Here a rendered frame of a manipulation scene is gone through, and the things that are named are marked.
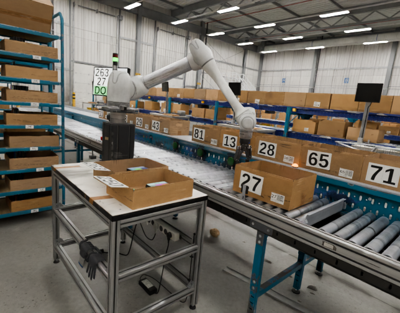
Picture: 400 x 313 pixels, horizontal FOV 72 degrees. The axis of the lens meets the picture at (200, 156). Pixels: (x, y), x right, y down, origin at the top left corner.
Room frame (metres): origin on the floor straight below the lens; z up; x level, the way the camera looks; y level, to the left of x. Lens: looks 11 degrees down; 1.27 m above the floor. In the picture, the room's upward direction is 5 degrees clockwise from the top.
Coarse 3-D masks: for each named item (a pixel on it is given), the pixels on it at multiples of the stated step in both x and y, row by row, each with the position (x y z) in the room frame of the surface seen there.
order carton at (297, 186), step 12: (240, 168) 1.62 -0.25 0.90; (252, 168) 1.57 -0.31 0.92; (264, 168) 1.84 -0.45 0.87; (276, 168) 1.77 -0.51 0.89; (288, 168) 1.71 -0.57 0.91; (264, 180) 1.50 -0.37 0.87; (276, 180) 1.45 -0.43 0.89; (288, 180) 1.40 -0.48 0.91; (300, 180) 1.43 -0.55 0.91; (312, 180) 1.55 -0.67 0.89; (240, 192) 1.61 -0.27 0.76; (264, 192) 1.49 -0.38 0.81; (276, 192) 1.44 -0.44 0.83; (288, 192) 1.39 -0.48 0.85; (300, 192) 1.45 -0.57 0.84; (312, 192) 1.57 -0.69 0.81; (276, 204) 1.43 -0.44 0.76; (288, 204) 1.39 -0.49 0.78; (300, 204) 1.47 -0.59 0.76
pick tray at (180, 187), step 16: (112, 176) 1.43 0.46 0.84; (128, 176) 1.49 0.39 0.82; (144, 176) 1.57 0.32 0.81; (160, 176) 1.65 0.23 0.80; (176, 176) 1.58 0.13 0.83; (112, 192) 1.35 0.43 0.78; (128, 192) 1.24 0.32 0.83; (144, 192) 1.25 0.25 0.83; (160, 192) 1.31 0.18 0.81; (176, 192) 1.39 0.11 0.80; (192, 192) 1.47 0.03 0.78
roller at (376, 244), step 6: (396, 222) 1.35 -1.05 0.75; (390, 228) 1.27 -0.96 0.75; (396, 228) 1.29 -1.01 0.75; (384, 234) 1.19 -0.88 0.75; (390, 234) 1.21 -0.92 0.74; (396, 234) 1.26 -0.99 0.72; (372, 240) 1.12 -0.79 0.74; (378, 240) 1.12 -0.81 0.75; (384, 240) 1.14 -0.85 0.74; (390, 240) 1.18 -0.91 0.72; (366, 246) 1.06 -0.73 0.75; (372, 246) 1.06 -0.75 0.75; (378, 246) 1.08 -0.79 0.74; (384, 246) 1.12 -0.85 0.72; (378, 252) 1.06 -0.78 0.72
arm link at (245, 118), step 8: (208, 64) 1.89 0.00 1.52; (208, 72) 1.91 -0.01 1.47; (216, 72) 1.89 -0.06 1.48; (216, 80) 1.89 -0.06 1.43; (224, 80) 1.88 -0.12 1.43; (224, 88) 1.83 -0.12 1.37; (232, 96) 1.77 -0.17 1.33; (232, 104) 1.75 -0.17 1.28; (240, 104) 1.74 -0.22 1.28; (240, 112) 1.71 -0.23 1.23; (248, 112) 1.70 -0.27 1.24; (240, 120) 1.67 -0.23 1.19; (248, 120) 1.65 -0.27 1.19; (256, 120) 1.70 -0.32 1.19; (248, 128) 1.66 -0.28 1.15
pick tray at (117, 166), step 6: (96, 162) 1.67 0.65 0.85; (102, 162) 1.70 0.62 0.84; (108, 162) 1.73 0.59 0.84; (114, 162) 1.76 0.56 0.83; (120, 162) 1.79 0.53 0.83; (126, 162) 1.82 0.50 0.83; (132, 162) 1.85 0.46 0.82; (138, 162) 1.88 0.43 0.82; (144, 162) 1.92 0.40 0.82; (150, 162) 1.87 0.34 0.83; (156, 162) 1.83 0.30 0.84; (108, 168) 1.73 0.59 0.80; (114, 168) 1.76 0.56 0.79; (120, 168) 1.79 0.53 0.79; (126, 168) 1.82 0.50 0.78; (150, 168) 1.63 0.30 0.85; (156, 168) 1.66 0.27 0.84; (96, 174) 1.62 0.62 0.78; (102, 174) 1.56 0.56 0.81; (108, 174) 1.51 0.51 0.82
